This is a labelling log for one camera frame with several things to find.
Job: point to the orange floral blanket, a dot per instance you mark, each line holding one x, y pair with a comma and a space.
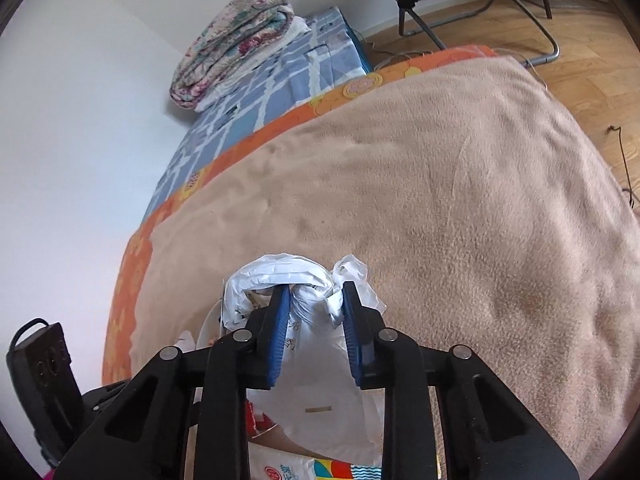
330, 97

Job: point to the colourful snack packet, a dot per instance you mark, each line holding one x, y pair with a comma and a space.
330, 470

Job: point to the blue patterned bedsheet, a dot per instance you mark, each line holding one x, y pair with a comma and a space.
280, 85

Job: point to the red and white wrapper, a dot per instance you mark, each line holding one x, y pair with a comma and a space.
260, 417

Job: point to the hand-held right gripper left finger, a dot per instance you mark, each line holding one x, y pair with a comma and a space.
278, 345

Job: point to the beige fleece blanket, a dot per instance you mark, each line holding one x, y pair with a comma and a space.
425, 200

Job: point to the white plastic bag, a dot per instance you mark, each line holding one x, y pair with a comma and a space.
320, 385

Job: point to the folded floral quilt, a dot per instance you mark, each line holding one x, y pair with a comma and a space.
230, 45

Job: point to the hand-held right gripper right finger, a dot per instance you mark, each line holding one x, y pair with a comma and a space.
353, 345

